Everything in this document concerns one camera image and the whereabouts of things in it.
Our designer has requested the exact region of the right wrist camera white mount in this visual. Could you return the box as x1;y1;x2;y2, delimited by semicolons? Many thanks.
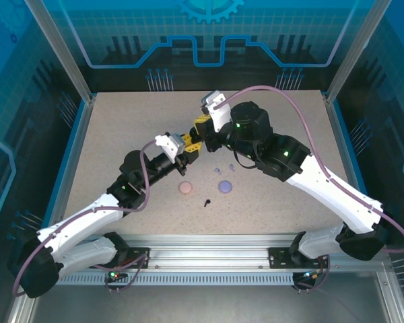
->
199;89;232;133

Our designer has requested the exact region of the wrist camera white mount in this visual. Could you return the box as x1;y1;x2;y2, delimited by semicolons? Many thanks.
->
199;89;232;133
154;132;186;159

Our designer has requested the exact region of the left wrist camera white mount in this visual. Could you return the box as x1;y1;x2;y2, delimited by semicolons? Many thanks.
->
154;132;186;159

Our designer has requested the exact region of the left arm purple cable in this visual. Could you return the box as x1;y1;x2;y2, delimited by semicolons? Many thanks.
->
11;139;161;297

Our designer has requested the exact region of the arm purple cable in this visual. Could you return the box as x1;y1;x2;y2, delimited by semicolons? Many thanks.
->
11;139;161;297
213;84;404;292

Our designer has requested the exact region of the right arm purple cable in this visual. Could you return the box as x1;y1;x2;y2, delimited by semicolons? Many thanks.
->
213;84;404;292

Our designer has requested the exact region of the blue trimmed aluminium side rail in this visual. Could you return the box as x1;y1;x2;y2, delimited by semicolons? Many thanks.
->
323;90;384;245
36;94;98;245

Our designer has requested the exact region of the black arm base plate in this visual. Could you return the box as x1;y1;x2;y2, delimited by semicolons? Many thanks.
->
268;245;331;270
94;247;152;270

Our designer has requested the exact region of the aluminium front mounting rail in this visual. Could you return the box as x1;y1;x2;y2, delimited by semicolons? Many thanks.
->
30;234;390;273

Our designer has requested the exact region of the aluminium frame post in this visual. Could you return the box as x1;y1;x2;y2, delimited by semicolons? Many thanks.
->
23;0;97;104
325;0;393;104

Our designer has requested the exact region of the slotted grey cable duct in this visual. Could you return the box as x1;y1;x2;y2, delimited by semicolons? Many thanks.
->
59;273;296;286

